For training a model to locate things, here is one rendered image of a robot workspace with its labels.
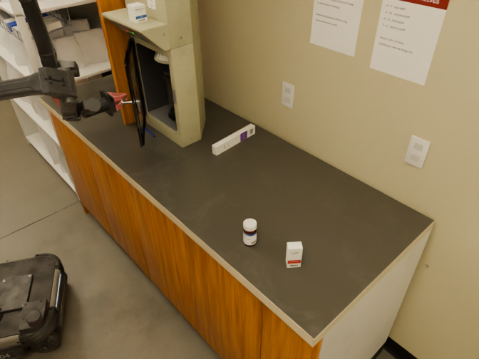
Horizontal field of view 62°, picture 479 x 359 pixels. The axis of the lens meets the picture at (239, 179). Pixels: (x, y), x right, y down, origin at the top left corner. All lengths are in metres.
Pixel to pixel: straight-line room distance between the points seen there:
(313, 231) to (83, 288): 1.60
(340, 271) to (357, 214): 0.30
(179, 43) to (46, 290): 1.46
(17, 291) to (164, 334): 0.79
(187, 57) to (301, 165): 0.67
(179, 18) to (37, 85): 0.64
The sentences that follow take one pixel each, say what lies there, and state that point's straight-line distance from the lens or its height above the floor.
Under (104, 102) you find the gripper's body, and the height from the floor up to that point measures 1.22.
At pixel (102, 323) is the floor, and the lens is 2.46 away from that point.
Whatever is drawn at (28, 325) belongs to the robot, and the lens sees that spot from 2.24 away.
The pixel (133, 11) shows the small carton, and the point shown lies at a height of 1.55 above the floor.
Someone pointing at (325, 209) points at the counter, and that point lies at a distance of 1.57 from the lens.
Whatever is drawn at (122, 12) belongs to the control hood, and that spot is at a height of 1.51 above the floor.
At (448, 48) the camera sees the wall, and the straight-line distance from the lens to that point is 1.42.
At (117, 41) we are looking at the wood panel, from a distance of 1.99.
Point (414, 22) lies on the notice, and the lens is 1.45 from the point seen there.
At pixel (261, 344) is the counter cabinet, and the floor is 0.58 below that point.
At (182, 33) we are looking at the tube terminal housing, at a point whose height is 1.46.
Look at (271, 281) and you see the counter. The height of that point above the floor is 0.94.
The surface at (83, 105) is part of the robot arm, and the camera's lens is 1.67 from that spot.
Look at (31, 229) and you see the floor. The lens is 3.16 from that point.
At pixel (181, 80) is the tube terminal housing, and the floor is 1.27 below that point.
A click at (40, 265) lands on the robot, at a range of 2.53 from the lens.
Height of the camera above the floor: 1.98
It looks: 38 degrees down
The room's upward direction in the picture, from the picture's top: 1 degrees counter-clockwise
